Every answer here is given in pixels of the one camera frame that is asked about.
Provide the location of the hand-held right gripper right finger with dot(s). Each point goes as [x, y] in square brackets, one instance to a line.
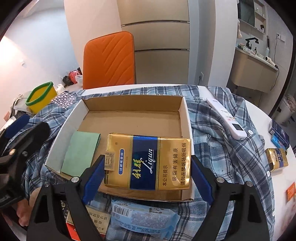
[201, 178]

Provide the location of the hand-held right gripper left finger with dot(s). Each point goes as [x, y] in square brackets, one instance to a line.
[94, 176]

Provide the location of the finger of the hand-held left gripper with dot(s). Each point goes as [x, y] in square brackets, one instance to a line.
[34, 135]
[17, 125]

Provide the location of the gold and blue cigarette pack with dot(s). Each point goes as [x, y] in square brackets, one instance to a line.
[171, 162]

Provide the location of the blue tissue pack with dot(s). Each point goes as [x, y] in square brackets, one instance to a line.
[138, 215]

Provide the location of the cardboard box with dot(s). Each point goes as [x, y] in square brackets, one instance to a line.
[129, 120]

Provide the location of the person's left hand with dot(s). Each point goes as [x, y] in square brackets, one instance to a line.
[24, 212]

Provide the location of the white crumpled bag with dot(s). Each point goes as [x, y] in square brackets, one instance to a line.
[20, 103]

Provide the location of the green folded cloth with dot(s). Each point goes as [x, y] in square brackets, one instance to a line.
[78, 150]

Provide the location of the blue plaid shirt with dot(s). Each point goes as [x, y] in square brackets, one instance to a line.
[208, 143]

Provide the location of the yellow container with green rim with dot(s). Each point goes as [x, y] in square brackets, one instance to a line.
[42, 99]

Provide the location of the flat gold cigarette pack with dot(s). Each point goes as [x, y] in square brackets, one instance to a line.
[98, 220]

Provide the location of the rhinestone sticker sheet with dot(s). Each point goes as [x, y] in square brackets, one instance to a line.
[63, 100]

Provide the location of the white remote control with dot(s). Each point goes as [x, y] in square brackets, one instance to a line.
[233, 125]

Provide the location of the black bag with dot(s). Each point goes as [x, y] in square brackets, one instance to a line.
[67, 81]

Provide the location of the red plastic bag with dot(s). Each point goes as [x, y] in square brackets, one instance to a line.
[74, 76]

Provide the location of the small gold cigarette pack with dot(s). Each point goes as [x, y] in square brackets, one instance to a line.
[276, 160]

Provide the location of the dark blue box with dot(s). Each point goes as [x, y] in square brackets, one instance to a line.
[279, 134]

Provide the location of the orange card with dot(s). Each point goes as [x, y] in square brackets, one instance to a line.
[291, 192]

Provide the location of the orange padded chair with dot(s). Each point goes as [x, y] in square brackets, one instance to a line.
[108, 62]

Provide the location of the white laundry bin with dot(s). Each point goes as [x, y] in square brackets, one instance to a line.
[286, 111]

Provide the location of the beige vanity cabinet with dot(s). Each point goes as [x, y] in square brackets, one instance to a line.
[254, 71]

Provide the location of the white hair dryer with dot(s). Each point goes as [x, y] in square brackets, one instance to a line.
[270, 60]

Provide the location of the black faucet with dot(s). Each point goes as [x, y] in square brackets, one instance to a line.
[251, 42]

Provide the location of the beige refrigerator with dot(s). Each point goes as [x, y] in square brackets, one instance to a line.
[161, 34]

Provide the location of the mirror cabinet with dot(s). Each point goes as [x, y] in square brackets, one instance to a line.
[246, 11]

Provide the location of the white wall socket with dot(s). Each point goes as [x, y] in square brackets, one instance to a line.
[201, 76]

